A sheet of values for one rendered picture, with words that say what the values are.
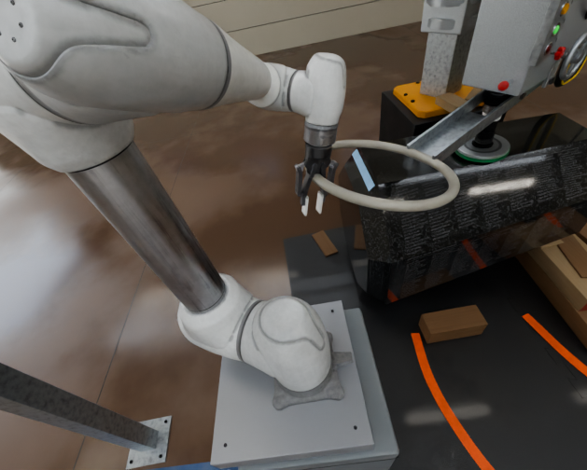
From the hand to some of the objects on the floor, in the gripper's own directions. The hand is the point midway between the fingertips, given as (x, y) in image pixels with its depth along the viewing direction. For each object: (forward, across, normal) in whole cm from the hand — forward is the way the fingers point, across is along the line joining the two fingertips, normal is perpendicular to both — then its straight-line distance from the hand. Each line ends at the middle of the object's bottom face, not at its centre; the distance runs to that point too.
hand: (312, 203), depth 94 cm
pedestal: (+64, +156, +102) cm, 197 cm away
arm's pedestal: (+112, +6, -31) cm, 116 cm away
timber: (+88, +88, -13) cm, 125 cm away
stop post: (+131, -77, +1) cm, 152 cm away
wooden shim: (+91, +54, +79) cm, 132 cm away
